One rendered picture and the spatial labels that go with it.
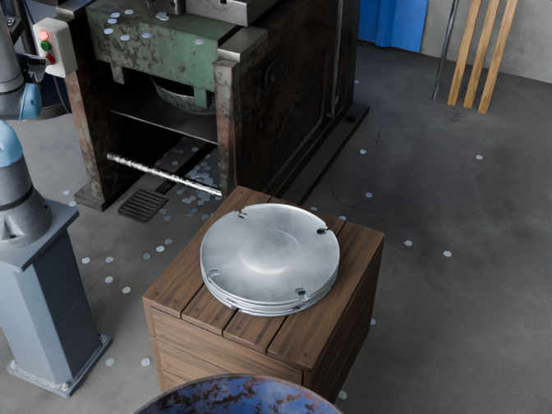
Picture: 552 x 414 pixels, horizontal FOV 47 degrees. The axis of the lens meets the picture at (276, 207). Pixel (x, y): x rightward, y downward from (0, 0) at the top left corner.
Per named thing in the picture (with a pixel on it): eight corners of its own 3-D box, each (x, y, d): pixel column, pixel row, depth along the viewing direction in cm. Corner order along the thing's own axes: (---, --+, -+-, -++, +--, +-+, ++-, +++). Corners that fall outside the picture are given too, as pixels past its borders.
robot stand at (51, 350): (69, 399, 150) (20, 268, 121) (6, 372, 156) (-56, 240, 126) (113, 340, 163) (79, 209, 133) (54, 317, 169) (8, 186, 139)
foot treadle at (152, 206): (147, 236, 176) (144, 222, 173) (117, 224, 179) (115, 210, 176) (249, 127, 216) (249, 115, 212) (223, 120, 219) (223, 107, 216)
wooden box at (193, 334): (305, 462, 139) (312, 369, 116) (159, 393, 152) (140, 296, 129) (370, 330, 166) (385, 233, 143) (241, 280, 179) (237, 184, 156)
